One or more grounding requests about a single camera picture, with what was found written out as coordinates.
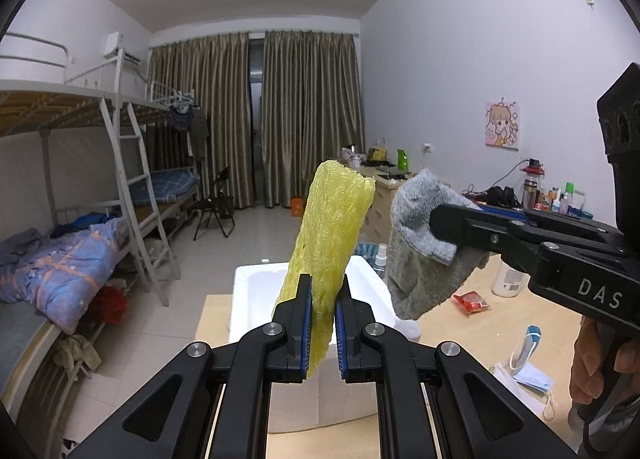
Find blue bedding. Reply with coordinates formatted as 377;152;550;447
150;169;199;202

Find cartoon wall poster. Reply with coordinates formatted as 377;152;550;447
484;100;522;150

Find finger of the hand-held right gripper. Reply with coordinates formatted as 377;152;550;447
480;206;623;257
429;204;543;271

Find blue orange patterned blanket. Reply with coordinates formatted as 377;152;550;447
0;216;133;335

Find grey fuzzy sock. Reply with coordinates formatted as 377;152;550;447
387;169;491;321

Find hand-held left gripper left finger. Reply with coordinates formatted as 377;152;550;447
65;274;314;459

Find blue spray bottle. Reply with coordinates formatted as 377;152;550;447
372;245;389;281

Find yellow foam net sleeve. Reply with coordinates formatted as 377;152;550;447
275;159;377;382

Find white air conditioner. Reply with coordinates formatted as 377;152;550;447
103;32;142;64

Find light wooden desk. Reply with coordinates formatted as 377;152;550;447
360;164;426;246

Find person's right hand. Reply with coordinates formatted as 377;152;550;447
570;319;640;410

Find red snack packet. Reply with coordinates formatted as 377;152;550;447
452;290;491;314

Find white lotion pump bottle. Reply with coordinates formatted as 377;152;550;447
491;254;526;299

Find white styrofoam box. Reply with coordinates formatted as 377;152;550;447
227;254;423;435

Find red bag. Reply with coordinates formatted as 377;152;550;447
92;286;127;325

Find white bunk bed ladder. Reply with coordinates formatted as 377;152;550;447
99;98;182;308

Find brown curtain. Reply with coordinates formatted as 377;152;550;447
148;33;257;212
262;30;366;210

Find olive crumpled cloth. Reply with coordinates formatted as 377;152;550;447
55;334;101;381

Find group of toiletry bottles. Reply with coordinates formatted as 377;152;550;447
537;181;594;218

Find black folding chair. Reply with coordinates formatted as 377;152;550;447
192;167;237;241

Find hanging dark clothes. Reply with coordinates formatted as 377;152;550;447
169;104;209;160

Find black headphones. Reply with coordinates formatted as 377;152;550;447
486;186;516;208

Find flat blue face mask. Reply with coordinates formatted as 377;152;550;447
492;361;561;422

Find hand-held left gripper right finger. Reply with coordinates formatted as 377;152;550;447
335;275;576;459

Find white metal bunk bed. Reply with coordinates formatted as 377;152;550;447
144;79;201;240
0;34;182;420

